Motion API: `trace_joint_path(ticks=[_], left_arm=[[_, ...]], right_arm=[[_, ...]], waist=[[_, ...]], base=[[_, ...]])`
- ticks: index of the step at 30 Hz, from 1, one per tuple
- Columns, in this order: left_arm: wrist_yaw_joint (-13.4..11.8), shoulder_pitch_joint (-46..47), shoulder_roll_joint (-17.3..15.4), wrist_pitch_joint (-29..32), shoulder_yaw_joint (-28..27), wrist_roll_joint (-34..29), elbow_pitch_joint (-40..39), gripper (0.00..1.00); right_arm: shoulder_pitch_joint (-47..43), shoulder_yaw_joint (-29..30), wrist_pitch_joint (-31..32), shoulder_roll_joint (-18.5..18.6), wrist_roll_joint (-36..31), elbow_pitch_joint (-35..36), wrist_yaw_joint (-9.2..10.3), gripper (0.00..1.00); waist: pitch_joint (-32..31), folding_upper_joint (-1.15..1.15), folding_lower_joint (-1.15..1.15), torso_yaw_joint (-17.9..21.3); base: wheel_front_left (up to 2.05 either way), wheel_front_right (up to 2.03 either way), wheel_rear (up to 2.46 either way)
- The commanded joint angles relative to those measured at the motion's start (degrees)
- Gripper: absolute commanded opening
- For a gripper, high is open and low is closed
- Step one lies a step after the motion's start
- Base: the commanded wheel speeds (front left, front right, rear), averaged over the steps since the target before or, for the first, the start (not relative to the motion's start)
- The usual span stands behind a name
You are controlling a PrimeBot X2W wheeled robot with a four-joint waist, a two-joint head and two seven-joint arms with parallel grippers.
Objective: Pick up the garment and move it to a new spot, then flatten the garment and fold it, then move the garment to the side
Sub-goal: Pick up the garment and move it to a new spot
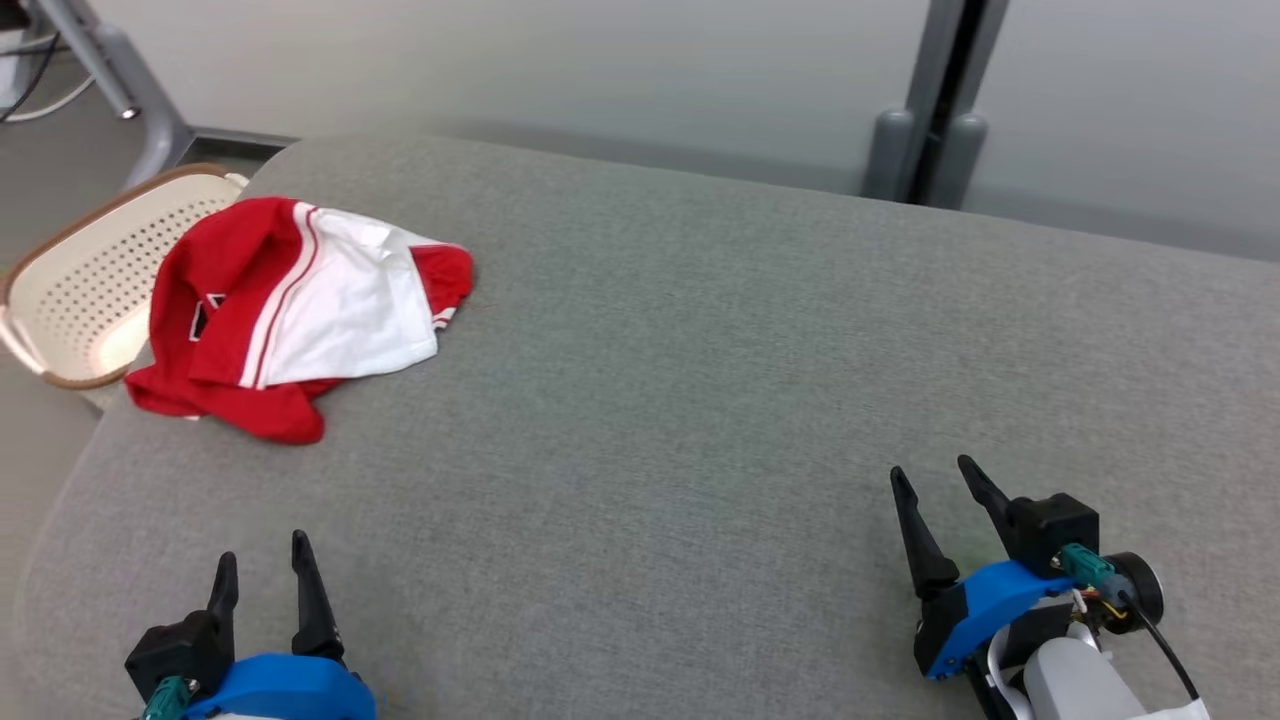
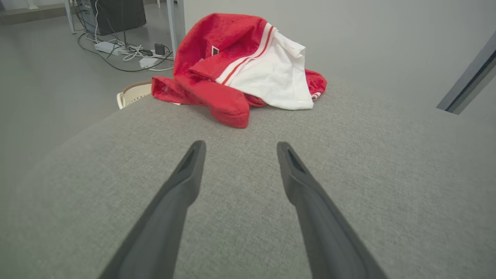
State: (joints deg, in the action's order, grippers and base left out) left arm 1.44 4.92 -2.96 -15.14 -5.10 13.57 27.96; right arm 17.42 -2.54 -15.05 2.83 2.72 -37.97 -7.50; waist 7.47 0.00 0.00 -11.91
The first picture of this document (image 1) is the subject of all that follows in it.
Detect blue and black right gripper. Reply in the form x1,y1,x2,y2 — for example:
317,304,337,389
890,455,1079,683

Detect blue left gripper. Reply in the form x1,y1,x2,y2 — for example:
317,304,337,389
185,531,376,720

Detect red and white jersey garment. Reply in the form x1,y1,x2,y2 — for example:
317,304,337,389
125,197,475,446

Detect cream perforated laundry basket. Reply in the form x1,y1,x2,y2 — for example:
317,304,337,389
0,163,251,391

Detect dark grey baseboard strip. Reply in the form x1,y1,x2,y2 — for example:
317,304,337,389
190,127,301,151

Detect grey metal desk leg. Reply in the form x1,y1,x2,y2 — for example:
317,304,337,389
35,0,196,191

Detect teal right camera connector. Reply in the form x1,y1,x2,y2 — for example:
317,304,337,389
1060,543,1116,593

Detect teal camera connector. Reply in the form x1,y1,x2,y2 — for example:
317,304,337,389
1060,543,1116,593
140,675,196,720

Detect teal left camera connector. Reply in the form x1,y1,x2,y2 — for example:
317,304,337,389
140,675,196,720

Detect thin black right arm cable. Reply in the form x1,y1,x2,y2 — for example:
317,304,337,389
1110,590,1201,701

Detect grey rounded short post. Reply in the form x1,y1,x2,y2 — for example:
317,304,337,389
935,112,991,209
862,108,916,201

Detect grey door frame pillar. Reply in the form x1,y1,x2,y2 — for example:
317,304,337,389
895,0,1011,206

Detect white floor cable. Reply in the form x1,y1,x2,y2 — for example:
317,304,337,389
0,75,98,126

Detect black floor cable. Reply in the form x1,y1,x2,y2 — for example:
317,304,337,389
0,33,63,123

